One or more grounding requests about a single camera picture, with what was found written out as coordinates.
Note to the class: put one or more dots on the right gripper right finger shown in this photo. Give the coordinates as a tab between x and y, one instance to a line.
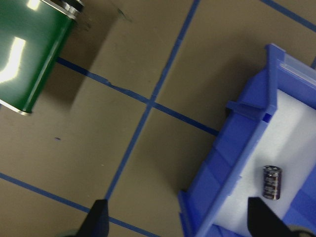
262	222

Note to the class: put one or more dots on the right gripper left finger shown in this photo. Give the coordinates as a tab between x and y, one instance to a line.
96	224

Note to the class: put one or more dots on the dark cylindrical capacitor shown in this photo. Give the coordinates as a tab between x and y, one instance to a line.
272	176

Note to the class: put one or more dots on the blue plastic bin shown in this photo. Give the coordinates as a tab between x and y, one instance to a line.
273	122

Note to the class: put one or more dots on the green conveyor belt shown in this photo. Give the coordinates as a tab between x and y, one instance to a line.
32	34

